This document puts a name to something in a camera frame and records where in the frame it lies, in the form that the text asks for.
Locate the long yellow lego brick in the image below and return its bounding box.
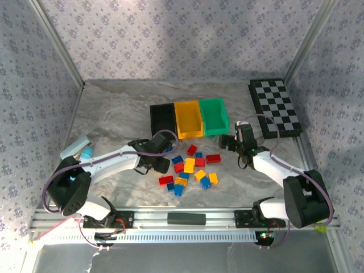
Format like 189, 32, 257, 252
183, 158, 196, 174

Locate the green plastic bin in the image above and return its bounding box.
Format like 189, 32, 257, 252
198, 97, 230, 137

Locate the black plastic bin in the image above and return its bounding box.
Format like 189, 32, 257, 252
150, 102, 179, 138

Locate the yellow plastic bin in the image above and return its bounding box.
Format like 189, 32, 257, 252
173, 100, 204, 140

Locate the black and grey checkerboard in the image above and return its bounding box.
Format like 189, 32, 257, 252
249, 78, 304, 140

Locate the black rectangular block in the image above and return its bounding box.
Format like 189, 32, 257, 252
167, 212, 206, 226

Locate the blue marker pen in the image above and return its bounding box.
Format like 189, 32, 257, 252
69, 146, 96, 183

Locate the pale blue stapler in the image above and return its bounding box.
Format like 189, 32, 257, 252
60, 135, 93, 160

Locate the black circuit board with LED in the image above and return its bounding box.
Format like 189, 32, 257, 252
255, 230, 275, 247

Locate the pink stick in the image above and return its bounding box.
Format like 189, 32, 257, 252
31, 217, 76, 245

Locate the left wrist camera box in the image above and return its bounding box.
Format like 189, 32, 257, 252
148, 133, 171, 155

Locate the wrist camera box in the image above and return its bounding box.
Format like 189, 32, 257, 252
234, 121, 253, 142
148, 133, 171, 155

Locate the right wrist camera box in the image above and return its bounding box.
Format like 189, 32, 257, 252
234, 121, 253, 142

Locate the aluminium side rail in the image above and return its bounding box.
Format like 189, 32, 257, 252
295, 136, 322, 173

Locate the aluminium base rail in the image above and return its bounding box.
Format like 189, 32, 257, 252
30, 206, 341, 231

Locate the white slotted cable duct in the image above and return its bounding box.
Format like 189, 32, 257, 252
42, 230, 258, 245

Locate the black circuit board with wires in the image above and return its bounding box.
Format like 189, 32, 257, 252
94, 232, 118, 245

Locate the aluminium frame post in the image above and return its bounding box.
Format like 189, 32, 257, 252
28, 0, 85, 88
283, 0, 341, 83

